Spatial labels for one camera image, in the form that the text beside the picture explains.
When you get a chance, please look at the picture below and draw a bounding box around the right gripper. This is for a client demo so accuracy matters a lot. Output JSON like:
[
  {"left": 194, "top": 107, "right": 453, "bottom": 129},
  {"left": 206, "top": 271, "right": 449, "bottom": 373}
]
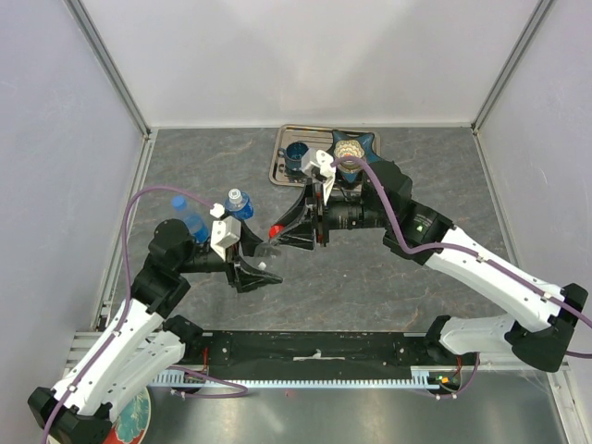
[{"left": 270, "top": 178, "right": 391, "bottom": 253}]

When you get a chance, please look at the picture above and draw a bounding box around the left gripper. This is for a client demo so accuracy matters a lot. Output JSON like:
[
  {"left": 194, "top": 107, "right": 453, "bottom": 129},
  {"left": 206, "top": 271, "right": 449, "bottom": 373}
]
[{"left": 176, "top": 217, "right": 282, "bottom": 291}]

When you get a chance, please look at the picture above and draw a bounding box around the clear unlabelled plastic bottle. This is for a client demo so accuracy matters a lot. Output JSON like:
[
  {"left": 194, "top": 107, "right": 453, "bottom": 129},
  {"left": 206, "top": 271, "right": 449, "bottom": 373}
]
[{"left": 253, "top": 242, "right": 284, "bottom": 273}]

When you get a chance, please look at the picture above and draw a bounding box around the red bottle cap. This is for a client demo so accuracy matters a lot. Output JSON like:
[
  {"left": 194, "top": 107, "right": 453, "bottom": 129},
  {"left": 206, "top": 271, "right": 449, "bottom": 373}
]
[{"left": 268, "top": 224, "right": 284, "bottom": 239}]

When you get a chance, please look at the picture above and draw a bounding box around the labelled clear water bottle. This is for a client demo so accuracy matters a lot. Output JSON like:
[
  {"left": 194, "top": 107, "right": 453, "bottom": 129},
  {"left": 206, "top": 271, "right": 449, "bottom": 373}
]
[{"left": 225, "top": 189, "right": 254, "bottom": 220}]

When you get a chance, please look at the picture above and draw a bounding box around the blue tinted plastic bottle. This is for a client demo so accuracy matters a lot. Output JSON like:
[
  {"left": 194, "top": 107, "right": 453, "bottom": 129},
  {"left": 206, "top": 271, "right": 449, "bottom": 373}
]
[{"left": 172, "top": 203, "right": 209, "bottom": 243}]

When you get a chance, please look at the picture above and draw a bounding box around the white bottle cap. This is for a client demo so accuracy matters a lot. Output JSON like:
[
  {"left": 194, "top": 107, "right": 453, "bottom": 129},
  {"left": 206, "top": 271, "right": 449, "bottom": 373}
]
[{"left": 228, "top": 189, "right": 242, "bottom": 204}]

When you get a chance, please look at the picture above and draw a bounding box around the blue bottle cap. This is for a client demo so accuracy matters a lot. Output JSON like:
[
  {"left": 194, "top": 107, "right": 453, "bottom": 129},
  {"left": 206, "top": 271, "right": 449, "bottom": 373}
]
[{"left": 171, "top": 195, "right": 187, "bottom": 211}]

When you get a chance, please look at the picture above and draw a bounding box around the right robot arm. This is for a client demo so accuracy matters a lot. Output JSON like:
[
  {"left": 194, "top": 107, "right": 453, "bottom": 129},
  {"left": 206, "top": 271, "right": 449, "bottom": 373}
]
[{"left": 269, "top": 156, "right": 587, "bottom": 373}]

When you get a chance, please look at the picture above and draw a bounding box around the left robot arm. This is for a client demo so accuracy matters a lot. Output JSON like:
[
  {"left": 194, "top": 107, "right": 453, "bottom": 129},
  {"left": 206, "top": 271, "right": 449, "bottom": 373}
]
[{"left": 28, "top": 217, "right": 282, "bottom": 443}]

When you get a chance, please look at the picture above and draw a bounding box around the blue ceramic cup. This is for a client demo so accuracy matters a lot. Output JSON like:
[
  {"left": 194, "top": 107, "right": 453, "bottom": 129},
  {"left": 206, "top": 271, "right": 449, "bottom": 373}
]
[{"left": 278, "top": 142, "right": 309, "bottom": 174}]

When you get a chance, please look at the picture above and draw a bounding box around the patterned small bowl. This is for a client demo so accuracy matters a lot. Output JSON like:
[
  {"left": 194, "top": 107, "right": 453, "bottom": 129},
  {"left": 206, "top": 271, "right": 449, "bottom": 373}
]
[{"left": 334, "top": 140, "right": 365, "bottom": 159}]

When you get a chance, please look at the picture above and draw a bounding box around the metal tray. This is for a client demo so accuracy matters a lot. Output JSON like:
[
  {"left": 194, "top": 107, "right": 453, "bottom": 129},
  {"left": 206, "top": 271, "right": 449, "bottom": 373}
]
[{"left": 268, "top": 123, "right": 382, "bottom": 186}]

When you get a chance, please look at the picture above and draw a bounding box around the blue star-shaped plate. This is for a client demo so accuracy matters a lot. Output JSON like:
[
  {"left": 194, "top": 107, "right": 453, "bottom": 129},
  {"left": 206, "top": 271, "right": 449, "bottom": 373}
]
[{"left": 328, "top": 129, "right": 379, "bottom": 184}]

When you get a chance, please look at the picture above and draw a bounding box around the red floral plate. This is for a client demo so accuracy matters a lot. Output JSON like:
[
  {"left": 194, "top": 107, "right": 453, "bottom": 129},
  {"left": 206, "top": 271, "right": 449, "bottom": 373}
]
[{"left": 104, "top": 388, "right": 152, "bottom": 444}]

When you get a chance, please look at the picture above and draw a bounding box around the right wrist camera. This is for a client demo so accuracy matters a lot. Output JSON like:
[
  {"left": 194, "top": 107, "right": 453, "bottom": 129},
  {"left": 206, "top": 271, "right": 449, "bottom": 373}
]
[{"left": 301, "top": 148, "right": 337, "bottom": 204}]

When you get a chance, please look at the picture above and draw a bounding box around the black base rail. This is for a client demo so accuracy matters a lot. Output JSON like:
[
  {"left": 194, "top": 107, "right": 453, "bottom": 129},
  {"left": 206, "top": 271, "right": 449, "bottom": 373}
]
[{"left": 185, "top": 330, "right": 437, "bottom": 381}]

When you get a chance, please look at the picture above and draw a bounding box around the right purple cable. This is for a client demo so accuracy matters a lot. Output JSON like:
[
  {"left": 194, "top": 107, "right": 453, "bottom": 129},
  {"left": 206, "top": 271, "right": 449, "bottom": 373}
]
[{"left": 330, "top": 154, "right": 592, "bottom": 401}]

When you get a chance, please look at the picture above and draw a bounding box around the white cable duct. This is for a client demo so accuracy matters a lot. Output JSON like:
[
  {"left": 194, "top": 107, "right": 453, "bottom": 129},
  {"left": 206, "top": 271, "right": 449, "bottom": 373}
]
[{"left": 148, "top": 368, "right": 463, "bottom": 391}]

